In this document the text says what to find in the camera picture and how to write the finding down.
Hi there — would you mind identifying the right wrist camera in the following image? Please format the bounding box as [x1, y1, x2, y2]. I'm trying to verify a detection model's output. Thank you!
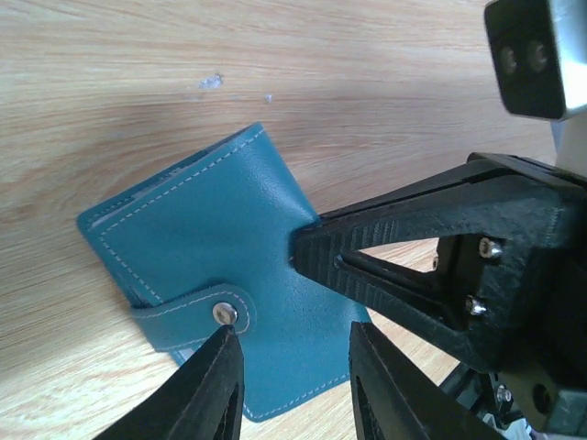
[484, 0, 586, 121]

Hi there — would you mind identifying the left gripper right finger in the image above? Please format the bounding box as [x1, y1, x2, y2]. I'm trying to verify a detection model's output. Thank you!
[349, 322, 514, 439]

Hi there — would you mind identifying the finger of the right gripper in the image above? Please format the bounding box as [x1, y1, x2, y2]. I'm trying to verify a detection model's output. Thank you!
[292, 153, 573, 371]

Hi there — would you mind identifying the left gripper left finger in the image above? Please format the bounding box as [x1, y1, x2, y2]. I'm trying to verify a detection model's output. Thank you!
[97, 325, 244, 440]

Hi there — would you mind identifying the teal leather card holder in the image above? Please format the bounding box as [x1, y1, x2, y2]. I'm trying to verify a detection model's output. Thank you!
[77, 123, 369, 422]

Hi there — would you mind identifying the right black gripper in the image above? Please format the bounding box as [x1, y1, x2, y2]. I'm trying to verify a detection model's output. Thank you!
[435, 173, 586, 439]

